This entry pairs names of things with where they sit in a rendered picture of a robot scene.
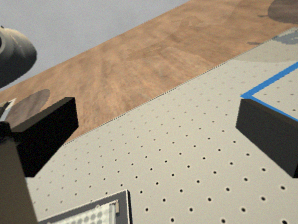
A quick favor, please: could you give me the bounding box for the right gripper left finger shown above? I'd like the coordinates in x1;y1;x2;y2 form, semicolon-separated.
0;97;79;224

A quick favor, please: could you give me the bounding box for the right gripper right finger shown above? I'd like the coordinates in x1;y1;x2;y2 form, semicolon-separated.
235;99;298;178

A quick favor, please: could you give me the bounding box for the blue tape outline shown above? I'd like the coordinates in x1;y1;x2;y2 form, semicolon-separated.
240;62;298;121

